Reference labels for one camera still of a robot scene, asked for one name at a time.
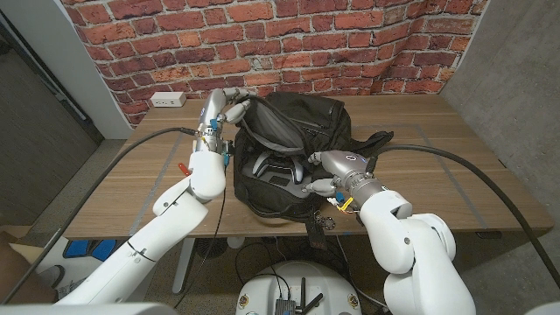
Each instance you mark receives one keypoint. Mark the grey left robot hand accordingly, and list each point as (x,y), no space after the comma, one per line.
(216,116)

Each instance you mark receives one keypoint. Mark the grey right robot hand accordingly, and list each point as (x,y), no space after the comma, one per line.
(345,168)

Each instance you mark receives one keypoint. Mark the white game controller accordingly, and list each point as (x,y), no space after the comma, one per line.
(280,168)

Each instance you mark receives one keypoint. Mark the black backpack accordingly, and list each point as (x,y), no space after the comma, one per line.
(284,144)

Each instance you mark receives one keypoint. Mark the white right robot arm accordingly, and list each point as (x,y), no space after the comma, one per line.
(407,245)

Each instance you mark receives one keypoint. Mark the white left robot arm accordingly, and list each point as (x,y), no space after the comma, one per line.
(175,214)

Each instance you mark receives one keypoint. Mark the white power strip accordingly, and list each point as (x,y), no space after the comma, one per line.
(168,100)

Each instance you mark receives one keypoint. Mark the black leather luggage tag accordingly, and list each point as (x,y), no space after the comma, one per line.
(316,236)

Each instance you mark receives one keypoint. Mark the red brick printed backdrop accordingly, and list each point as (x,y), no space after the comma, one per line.
(262,44)

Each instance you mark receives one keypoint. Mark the black antenna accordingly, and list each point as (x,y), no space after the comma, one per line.
(303,291)
(314,302)

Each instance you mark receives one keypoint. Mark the dark round disc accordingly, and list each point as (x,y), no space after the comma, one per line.
(211,248)

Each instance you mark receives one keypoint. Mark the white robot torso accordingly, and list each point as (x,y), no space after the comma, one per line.
(262,284)

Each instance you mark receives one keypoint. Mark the grey computer box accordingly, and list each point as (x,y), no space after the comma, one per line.
(284,307)

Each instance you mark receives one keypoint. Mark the white table leg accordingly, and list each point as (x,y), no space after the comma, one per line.
(183,267)

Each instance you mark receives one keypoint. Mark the blue floor object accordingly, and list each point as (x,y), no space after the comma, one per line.
(89,248)

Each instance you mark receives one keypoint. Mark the dark grey door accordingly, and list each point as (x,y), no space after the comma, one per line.
(35,144)

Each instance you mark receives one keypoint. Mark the grey sneaker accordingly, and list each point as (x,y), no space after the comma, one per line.
(59,280)

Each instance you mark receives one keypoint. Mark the brown cardboard box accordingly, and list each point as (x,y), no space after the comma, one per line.
(17,271)

